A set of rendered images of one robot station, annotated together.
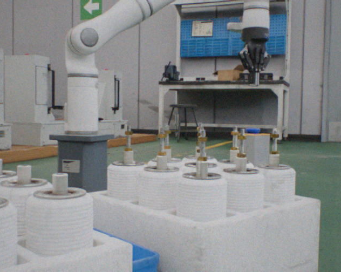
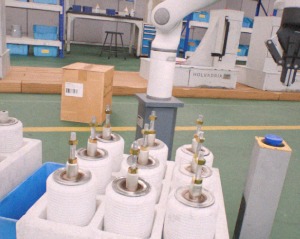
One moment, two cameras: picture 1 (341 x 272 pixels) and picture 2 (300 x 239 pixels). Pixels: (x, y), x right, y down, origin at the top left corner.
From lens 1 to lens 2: 82 cm
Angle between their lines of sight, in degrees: 51
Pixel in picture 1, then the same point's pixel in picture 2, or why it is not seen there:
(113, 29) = (184, 8)
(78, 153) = (143, 113)
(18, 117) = (253, 65)
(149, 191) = not seen: hidden behind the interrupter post
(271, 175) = (170, 204)
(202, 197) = (48, 195)
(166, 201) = not seen: hidden behind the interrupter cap
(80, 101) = (152, 71)
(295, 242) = not seen: outside the picture
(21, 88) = (259, 43)
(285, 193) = (180, 233)
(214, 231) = (30, 230)
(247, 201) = (110, 219)
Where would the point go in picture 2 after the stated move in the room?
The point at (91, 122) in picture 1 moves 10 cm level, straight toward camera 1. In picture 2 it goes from (159, 90) to (140, 93)
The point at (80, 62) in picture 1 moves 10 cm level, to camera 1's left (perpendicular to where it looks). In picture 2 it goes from (163, 37) to (145, 35)
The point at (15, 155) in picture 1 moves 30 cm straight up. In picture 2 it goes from (235, 94) to (240, 62)
